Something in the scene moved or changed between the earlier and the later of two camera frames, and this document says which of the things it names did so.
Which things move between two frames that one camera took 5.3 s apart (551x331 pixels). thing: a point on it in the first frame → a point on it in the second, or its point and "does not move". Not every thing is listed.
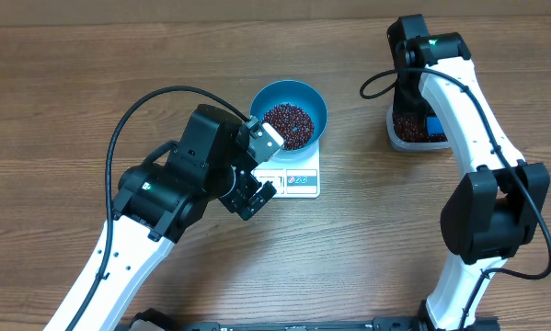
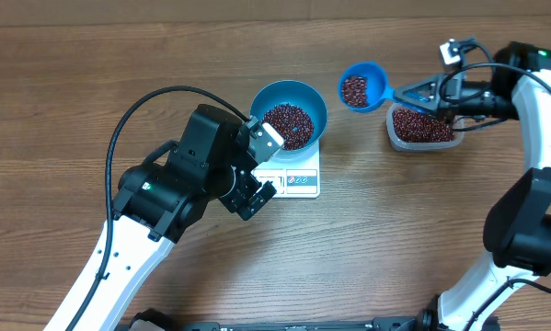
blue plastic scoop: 433,126 → 377,83
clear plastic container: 405,145 does not move
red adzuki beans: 414,128 does not move
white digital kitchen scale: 292,179 does not move
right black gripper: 404,106 → 448,108
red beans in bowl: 291,123 does not move
